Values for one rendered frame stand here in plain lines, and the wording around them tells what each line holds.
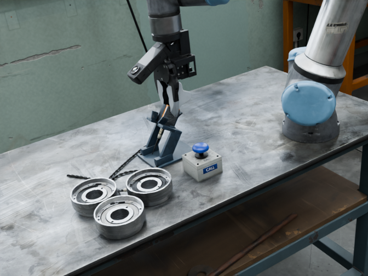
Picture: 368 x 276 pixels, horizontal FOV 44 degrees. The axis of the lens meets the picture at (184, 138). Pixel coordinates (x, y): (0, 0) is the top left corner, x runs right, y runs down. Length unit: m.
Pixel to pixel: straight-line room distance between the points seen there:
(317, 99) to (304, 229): 0.44
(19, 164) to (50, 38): 1.32
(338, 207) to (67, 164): 0.78
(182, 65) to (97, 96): 1.64
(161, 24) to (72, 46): 1.56
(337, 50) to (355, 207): 0.59
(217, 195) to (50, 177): 0.45
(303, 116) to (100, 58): 1.78
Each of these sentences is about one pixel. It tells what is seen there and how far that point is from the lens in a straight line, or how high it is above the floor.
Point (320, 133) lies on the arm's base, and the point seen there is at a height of 0.83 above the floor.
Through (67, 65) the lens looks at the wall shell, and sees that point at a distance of 2.63.
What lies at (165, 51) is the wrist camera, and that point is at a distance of 1.11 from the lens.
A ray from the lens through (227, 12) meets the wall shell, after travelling 3.06.
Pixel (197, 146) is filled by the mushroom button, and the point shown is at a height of 0.87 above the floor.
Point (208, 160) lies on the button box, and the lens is 1.09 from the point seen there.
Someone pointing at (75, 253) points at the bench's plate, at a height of 0.80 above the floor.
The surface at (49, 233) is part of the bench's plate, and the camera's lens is 1.04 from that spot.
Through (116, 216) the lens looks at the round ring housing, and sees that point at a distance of 1.01.
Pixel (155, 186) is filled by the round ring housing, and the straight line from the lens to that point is 1.08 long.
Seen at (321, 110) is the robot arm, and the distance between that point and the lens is 1.05.
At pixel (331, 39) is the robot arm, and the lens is 1.02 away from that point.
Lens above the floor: 1.40
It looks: 28 degrees down
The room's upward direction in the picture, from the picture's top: 7 degrees counter-clockwise
